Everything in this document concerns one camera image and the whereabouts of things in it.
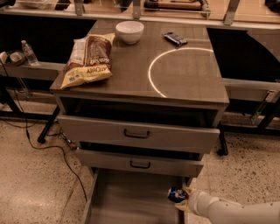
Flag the blue pepsi can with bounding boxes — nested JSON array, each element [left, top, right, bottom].
[[167, 186, 188, 203]]

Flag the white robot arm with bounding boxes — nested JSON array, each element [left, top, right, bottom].
[[168, 187, 280, 224]]

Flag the middle grey drawer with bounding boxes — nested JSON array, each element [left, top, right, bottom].
[[76, 149, 203, 178]]

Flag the bottom open grey drawer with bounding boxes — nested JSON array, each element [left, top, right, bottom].
[[80, 168, 190, 224]]

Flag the top grey drawer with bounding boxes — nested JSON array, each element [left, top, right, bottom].
[[58, 115, 220, 153]]

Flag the grey drawer cabinet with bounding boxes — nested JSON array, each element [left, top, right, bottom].
[[49, 18, 231, 187]]

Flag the right grey bench shelf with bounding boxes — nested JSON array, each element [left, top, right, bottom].
[[223, 78, 280, 103]]

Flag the grey bench shelf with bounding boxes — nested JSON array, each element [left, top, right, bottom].
[[223, 78, 280, 103], [0, 62, 65, 81]]

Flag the yellow brown chip bag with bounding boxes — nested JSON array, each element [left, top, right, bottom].
[[60, 33, 115, 89]]

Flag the white ceramic bowl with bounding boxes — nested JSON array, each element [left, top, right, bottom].
[[115, 21, 144, 45]]

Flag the left grey bench shelf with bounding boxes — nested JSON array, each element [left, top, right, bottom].
[[0, 62, 65, 81]]

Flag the clear plastic water bottle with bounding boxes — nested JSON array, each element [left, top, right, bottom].
[[21, 40, 39, 66]]

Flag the black floor cable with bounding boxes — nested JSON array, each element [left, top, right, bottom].
[[0, 58, 88, 203]]

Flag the back counter rail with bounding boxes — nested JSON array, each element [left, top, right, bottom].
[[0, 0, 280, 30]]

